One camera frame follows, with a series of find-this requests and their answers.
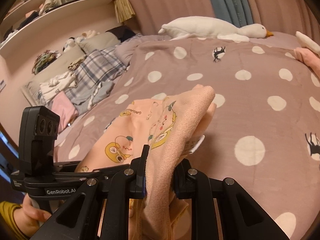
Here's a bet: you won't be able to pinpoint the orange cartoon print garment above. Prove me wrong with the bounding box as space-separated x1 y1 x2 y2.
76 85 216 239

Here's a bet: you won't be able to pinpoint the yellow sleeve forearm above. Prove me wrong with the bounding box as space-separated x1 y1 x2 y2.
0 201 29 240

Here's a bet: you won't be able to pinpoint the white crumpled clothes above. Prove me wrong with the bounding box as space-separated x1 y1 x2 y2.
40 71 77 102

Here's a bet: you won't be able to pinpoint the person's left hand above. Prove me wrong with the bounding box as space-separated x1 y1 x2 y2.
13 194 51 237

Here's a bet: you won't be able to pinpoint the pink folded cloth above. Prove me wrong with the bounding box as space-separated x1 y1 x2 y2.
51 91 79 133

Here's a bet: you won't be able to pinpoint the green patterned cloth bundle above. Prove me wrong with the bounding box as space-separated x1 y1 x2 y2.
31 50 61 75

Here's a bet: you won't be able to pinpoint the plaid blue white cloth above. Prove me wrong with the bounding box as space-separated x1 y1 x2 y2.
65 46 126 101

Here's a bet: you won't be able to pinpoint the black white plush toy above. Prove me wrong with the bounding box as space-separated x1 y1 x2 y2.
62 37 76 53

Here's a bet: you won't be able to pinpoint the grey pillow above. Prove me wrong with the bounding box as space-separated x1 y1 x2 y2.
79 32 120 55

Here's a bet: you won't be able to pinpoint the white goose plush toy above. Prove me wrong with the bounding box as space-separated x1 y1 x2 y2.
158 16 273 42

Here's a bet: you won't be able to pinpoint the pink folded towel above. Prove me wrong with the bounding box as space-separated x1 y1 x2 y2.
293 48 320 79

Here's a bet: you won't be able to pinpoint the white folded towel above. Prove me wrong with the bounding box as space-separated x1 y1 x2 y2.
296 31 320 56

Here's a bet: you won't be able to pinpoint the blue grey curtain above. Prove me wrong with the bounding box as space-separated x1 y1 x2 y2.
210 0 254 28

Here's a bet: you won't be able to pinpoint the white wall shelf unit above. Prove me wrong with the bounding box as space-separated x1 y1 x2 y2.
1 0 113 57

